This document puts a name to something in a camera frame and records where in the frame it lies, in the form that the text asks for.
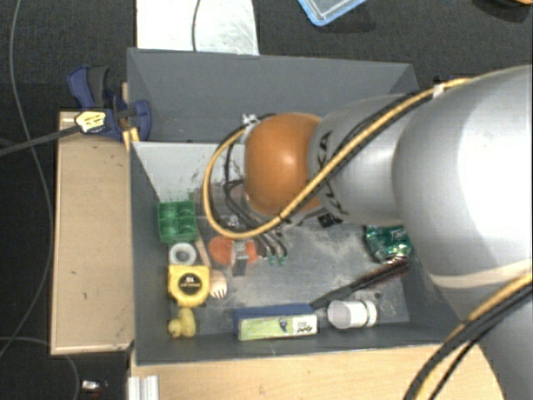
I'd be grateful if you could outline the blue and green box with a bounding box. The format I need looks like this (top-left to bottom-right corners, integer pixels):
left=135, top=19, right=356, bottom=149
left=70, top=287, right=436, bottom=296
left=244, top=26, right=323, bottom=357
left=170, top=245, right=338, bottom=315
left=232, top=302, right=320, bottom=343

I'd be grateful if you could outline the white tape roll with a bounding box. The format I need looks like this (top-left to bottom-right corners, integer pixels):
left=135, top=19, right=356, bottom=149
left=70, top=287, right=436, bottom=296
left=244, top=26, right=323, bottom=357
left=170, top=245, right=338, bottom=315
left=168, top=242, right=198, bottom=268

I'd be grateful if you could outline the yellow tape measure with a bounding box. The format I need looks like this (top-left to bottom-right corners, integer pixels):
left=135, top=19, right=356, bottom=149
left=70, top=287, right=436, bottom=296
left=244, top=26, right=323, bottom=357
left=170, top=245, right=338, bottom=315
left=167, top=264, right=211, bottom=308

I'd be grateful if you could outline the orange ball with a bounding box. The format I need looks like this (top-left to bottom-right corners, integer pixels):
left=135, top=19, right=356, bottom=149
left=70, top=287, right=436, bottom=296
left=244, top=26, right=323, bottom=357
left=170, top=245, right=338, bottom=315
left=207, top=236, right=260, bottom=267

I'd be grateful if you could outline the white plastic bottle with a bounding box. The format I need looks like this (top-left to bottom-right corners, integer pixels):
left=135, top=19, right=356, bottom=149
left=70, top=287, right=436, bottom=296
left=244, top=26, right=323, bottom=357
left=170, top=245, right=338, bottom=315
left=326, top=299, right=379, bottom=331

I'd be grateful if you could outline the wooden fork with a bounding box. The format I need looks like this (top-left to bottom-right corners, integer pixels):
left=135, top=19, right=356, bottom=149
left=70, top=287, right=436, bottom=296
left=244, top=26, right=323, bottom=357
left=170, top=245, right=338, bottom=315
left=194, top=235, right=228, bottom=300

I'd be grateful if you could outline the grey metal bin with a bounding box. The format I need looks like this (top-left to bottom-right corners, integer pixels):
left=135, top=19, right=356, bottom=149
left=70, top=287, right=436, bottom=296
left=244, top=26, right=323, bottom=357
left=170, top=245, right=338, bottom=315
left=126, top=47, right=461, bottom=366

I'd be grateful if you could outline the pale wood board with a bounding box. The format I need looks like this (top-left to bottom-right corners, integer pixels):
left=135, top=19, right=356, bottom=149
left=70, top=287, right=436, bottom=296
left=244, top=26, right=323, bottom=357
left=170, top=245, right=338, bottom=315
left=50, top=110, right=137, bottom=356

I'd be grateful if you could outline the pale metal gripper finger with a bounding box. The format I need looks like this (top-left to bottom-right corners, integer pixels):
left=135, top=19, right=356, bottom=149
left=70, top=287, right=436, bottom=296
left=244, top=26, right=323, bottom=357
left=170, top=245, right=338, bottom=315
left=227, top=216, right=251, bottom=278

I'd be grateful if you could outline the crushed green can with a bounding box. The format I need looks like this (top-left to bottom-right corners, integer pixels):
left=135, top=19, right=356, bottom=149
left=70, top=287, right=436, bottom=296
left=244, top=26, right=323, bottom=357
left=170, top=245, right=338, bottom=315
left=365, top=223, right=414, bottom=265

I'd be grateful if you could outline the yellow rubber duck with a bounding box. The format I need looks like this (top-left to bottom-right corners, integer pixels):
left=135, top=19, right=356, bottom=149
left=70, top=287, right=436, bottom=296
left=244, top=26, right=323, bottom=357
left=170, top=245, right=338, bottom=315
left=167, top=307, right=197, bottom=339

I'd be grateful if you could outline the green toy brick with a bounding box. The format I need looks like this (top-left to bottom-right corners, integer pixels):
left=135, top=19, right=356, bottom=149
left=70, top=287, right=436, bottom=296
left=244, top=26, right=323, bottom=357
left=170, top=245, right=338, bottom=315
left=157, top=199, right=199, bottom=243

